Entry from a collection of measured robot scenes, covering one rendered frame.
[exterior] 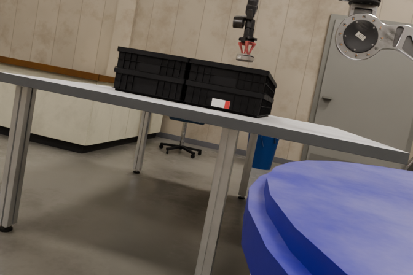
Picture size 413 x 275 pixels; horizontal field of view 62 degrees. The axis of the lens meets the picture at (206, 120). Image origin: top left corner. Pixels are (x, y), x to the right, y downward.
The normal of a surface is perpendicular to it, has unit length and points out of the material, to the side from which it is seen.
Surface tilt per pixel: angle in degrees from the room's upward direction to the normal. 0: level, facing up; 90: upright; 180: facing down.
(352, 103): 90
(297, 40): 90
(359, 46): 90
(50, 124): 90
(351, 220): 0
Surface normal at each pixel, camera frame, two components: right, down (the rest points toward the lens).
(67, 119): -0.22, 0.03
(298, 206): 0.18, -0.98
